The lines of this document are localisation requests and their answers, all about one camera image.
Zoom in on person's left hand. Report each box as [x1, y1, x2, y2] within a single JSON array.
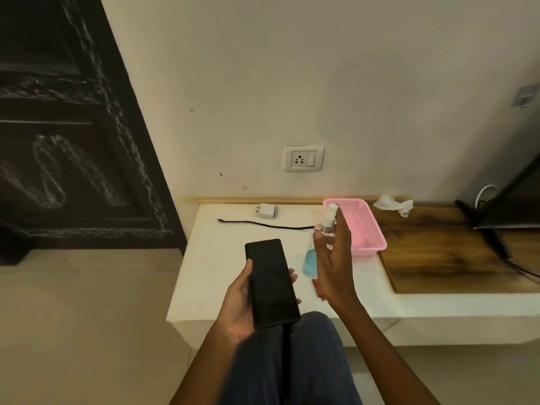
[[216, 259, 303, 345]]

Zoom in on person's right hand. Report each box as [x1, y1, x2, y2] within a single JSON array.
[[312, 205, 365, 313]]

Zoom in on black smartphone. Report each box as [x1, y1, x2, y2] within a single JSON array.
[[245, 238, 301, 329]]

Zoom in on small clear spray bottle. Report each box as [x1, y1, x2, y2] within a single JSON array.
[[314, 203, 341, 250]]

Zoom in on person's right forearm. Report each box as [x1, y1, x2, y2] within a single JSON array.
[[336, 303, 441, 405]]

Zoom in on person's left forearm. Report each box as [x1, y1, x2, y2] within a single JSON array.
[[169, 321, 254, 405]]

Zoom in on blue cleaning cloth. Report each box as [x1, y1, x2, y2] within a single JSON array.
[[301, 249, 318, 280]]

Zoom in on pink plastic basket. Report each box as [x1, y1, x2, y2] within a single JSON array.
[[323, 198, 388, 257]]

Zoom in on crumpled white tissue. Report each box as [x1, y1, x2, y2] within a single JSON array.
[[373, 195, 414, 218]]

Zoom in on person's blue jeans legs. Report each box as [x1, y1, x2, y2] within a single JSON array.
[[217, 311, 363, 405]]

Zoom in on black television stand leg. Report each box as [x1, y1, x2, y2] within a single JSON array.
[[454, 200, 514, 258]]

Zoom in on black television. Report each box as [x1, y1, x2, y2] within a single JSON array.
[[472, 152, 540, 231]]

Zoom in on dark carved wooden door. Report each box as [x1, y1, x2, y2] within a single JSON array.
[[0, 0, 187, 266]]

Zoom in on white wall socket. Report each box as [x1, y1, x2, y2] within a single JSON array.
[[284, 146, 325, 172]]

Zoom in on white cable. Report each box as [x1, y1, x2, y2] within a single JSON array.
[[474, 184, 498, 210]]

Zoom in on black television power cable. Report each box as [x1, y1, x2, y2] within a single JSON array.
[[505, 256, 540, 285]]

